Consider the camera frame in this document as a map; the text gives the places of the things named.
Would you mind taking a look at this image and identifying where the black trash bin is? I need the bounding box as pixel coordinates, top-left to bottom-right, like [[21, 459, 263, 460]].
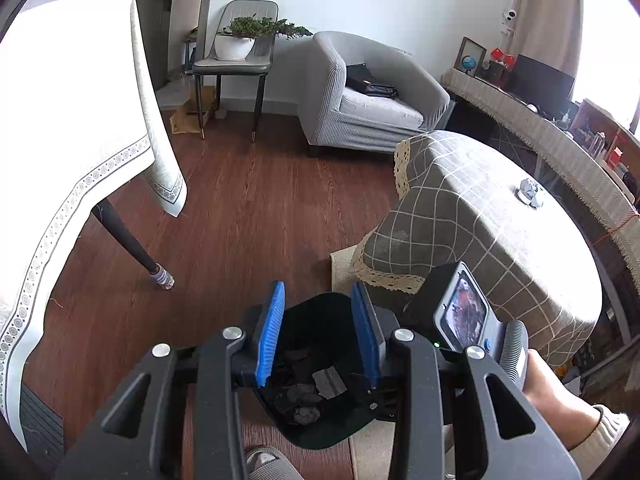
[[248, 294, 401, 450]]

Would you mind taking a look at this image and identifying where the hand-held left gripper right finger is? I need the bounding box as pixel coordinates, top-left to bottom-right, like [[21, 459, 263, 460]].
[[350, 282, 583, 480]]

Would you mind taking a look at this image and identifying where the black monitor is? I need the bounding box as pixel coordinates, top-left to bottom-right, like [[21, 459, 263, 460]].
[[506, 54, 576, 116]]

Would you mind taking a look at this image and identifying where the framed globe picture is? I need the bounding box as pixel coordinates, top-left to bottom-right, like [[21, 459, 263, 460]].
[[456, 36, 488, 79]]

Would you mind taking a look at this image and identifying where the red string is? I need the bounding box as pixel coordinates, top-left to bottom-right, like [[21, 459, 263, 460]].
[[592, 211, 640, 247]]

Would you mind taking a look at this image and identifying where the person's right forearm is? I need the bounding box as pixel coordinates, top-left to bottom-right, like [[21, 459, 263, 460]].
[[522, 349, 632, 467]]

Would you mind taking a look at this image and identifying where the cardboard box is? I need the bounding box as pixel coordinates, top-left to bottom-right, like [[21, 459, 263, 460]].
[[170, 85, 219, 136]]

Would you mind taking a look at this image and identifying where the grey slipper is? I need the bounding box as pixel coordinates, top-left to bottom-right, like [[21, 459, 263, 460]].
[[244, 445, 304, 480]]

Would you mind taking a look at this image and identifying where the wooden shelf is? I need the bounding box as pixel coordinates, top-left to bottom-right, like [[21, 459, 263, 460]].
[[570, 97, 640, 182]]

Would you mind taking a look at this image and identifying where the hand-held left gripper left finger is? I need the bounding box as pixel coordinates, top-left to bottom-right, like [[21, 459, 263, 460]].
[[55, 280, 287, 480]]

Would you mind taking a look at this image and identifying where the grey dining chair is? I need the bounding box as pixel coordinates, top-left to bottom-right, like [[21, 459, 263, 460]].
[[192, 0, 279, 142]]

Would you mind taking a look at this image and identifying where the black bag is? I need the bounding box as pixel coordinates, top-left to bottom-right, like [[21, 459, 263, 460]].
[[345, 63, 400, 100]]

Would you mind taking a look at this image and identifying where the white tissue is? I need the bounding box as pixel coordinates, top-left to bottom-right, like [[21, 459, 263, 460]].
[[312, 366, 348, 400]]

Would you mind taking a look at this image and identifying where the grey door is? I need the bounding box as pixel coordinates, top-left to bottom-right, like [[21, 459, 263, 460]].
[[112, 0, 182, 92]]

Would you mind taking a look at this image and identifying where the potted plant white pot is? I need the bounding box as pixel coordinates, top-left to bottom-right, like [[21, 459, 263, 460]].
[[215, 16, 314, 62]]

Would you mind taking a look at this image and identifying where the grey ribbed mat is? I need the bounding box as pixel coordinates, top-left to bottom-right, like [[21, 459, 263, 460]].
[[20, 385, 66, 457]]

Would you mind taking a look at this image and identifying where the grey checked tablecloth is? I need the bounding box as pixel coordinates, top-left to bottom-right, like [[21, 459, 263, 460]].
[[350, 130, 604, 369]]

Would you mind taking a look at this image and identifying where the white patterned tablecloth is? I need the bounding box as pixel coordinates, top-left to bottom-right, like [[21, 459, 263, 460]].
[[0, 0, 188, 453]]

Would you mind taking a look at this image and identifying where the beige curtain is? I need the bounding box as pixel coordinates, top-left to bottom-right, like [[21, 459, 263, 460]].
[[510, 0, 587, 82]]

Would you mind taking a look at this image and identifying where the grey armchair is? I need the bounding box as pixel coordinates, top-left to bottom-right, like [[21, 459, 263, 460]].
[[297, 30, 451, 158]]

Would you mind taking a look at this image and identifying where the dark table leg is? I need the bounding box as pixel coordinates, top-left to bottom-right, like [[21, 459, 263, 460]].
[[91, 199, 176, 291]]

